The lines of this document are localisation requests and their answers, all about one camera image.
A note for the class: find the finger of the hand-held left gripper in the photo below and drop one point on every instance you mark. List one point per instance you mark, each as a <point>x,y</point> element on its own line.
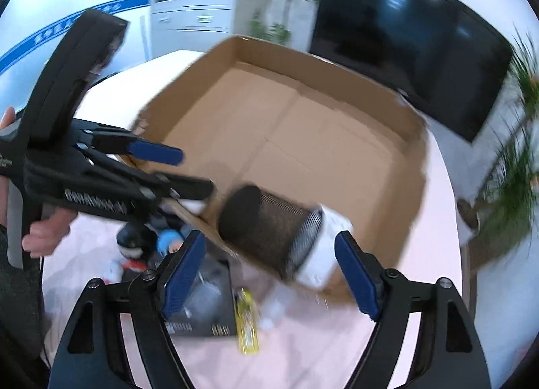
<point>156,153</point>
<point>189,189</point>

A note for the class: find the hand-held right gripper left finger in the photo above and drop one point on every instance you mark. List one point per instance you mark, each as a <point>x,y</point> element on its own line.
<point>185,275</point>

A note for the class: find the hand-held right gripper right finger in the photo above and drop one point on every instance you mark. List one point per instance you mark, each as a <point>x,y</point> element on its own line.
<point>358,279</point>

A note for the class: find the blue hooded cartoon figurine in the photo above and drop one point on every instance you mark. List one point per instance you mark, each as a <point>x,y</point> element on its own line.
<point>168,241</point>

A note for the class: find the black product box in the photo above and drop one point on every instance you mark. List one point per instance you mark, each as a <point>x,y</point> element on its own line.
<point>210,305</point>

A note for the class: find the black round-headed figurine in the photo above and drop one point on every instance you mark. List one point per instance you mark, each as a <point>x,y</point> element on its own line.
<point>132,241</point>

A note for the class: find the black mesh pen holder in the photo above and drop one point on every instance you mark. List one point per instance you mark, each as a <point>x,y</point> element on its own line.
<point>261,220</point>

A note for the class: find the brown cardboard box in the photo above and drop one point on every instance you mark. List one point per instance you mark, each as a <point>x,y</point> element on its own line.
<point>294,128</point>

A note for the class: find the person's left hand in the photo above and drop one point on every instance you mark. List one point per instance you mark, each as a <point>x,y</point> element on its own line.
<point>42,233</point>

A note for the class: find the white box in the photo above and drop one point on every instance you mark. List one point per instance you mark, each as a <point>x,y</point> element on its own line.
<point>326,254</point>

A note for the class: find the yellow packet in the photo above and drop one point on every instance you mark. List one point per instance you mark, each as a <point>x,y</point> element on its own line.
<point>246,330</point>

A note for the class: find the green leafy plant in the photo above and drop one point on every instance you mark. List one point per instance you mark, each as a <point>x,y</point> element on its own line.
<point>513,170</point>

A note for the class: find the black television screen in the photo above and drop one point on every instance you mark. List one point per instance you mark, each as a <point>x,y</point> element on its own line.
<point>400,35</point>

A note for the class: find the blue wall stripe sign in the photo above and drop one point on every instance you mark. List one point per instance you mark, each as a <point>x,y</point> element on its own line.
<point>25,50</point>

